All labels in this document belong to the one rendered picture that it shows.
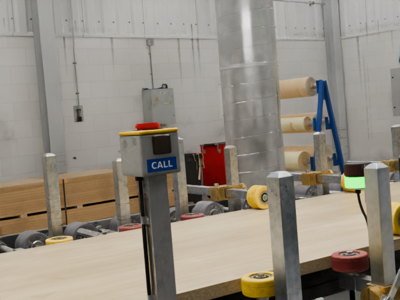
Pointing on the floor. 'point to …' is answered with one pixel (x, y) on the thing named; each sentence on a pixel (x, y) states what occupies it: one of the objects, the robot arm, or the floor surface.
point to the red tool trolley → (213, 163)
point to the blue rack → (327, 124)
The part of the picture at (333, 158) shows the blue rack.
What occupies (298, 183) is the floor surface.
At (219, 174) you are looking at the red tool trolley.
